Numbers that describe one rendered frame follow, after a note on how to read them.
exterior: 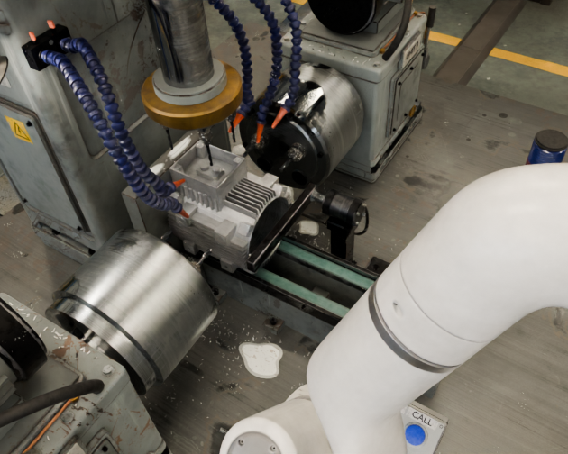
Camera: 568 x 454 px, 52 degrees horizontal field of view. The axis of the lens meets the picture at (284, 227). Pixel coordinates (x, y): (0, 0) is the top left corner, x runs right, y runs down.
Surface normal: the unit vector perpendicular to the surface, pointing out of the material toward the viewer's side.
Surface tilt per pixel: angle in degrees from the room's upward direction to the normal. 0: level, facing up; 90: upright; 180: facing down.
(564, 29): 0
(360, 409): 80
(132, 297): 28
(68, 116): 90
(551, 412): 0
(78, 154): 90
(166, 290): 43
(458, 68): 0
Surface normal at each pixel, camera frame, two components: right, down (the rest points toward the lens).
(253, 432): -0.37, -0.31
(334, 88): 0.40, -0.37
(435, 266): -0.85, -0.03
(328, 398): -0.67, 0.29
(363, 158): -0.53, 0.65
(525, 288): -0.09, 0.65
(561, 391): -0.05, -0.66
